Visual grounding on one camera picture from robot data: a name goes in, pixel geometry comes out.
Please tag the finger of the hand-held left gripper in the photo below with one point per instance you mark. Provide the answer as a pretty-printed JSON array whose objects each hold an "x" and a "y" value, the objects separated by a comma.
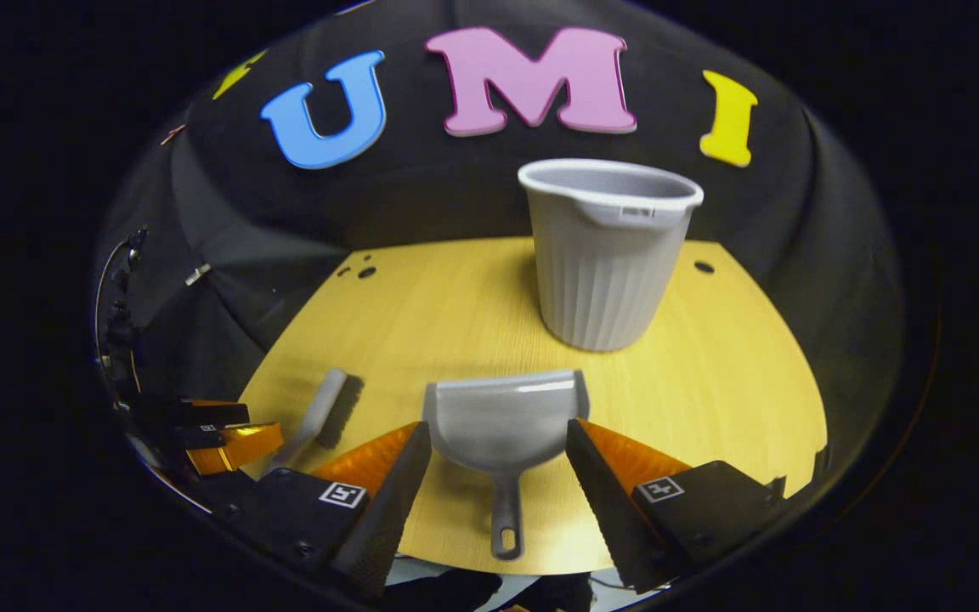
[
  {"x": 234, "y": 446},
  {"x": 209, "y": 414}
]

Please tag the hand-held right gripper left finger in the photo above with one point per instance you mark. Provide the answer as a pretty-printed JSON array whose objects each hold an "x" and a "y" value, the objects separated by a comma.
[{"x": 387, "y": 518}]

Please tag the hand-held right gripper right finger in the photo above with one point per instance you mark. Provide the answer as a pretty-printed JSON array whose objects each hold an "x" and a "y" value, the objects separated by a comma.
[{"x": 608, "y": 518}]

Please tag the small grey broom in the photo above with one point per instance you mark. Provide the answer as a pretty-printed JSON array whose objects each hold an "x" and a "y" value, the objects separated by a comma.
[{"x": 324, "y": 408}]

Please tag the grey dustpan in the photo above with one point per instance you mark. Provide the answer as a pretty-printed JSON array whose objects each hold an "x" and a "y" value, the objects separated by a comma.
[{"x": 502, "y": 425}]

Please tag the grey ribbed garbage bin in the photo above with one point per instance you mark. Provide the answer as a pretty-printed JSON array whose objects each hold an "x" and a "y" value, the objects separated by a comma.
[{"x": 608, "y": 280}]

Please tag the small white clip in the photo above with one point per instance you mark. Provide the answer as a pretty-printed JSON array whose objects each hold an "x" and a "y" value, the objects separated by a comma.
[{"x": 198, "y": 274}]

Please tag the small red clip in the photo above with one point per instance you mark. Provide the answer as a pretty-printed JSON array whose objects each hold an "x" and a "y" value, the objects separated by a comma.
[{"x": 173, "y": 134}]

